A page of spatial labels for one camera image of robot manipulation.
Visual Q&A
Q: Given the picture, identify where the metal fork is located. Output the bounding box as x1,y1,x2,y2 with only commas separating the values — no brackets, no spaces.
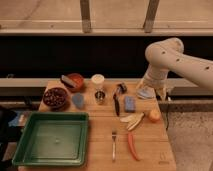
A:
112,131,117,162

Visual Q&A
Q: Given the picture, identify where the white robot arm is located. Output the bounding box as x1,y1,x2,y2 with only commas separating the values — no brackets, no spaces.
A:
137,38,213,100

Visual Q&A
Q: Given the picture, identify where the blue sponge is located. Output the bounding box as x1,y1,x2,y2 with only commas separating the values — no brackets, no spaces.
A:
124,96,136,113

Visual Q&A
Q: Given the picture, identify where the white lidded jar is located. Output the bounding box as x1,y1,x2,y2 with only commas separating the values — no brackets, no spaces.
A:
91,74,105,91

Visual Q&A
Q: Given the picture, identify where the orange bowl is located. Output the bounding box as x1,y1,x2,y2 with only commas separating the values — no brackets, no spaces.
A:
66,73,84,92

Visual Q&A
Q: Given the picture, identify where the grey sponge block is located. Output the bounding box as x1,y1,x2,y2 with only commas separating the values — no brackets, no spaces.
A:
61,75,77,88

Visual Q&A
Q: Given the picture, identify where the orange carrot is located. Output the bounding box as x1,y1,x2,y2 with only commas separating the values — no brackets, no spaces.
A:
127,132,140,161

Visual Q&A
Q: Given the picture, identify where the green plastic tray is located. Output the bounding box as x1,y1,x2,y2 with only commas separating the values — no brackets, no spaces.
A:
12,112,89,167

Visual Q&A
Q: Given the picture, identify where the dark bowl of grapes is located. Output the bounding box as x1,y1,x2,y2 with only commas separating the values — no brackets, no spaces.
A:
42,87,68,109

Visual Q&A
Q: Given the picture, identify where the orange fruit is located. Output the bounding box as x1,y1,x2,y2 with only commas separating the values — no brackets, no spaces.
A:
148,110,161,122

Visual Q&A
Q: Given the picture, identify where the blue cup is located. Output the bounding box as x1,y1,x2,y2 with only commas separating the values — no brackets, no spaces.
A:
72,93,84,109

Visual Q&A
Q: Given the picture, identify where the small metal cup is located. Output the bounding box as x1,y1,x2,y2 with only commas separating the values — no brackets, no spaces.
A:
95,90,105,105

